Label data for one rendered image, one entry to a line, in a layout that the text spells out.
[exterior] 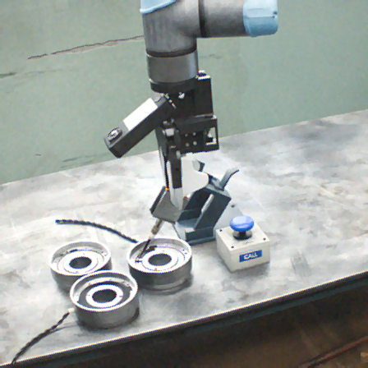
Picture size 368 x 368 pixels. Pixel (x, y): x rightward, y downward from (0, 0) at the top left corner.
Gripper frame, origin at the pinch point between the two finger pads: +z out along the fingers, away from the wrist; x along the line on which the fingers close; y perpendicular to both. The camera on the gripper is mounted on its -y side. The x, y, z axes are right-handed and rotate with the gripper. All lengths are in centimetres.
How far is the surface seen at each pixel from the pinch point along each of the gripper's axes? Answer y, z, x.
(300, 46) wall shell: 92, 34, 164
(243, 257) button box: 9.7, 10.7, -4.7
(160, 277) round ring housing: -4.3, 10.1, -5.8
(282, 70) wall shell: 84, 43, 163
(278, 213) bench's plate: 21.5, 13.2, 9.9
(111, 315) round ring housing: -13.6, 10.1, -12.8
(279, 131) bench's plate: 35, 13, 44
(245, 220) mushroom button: 11.3, 5.7, -1.6
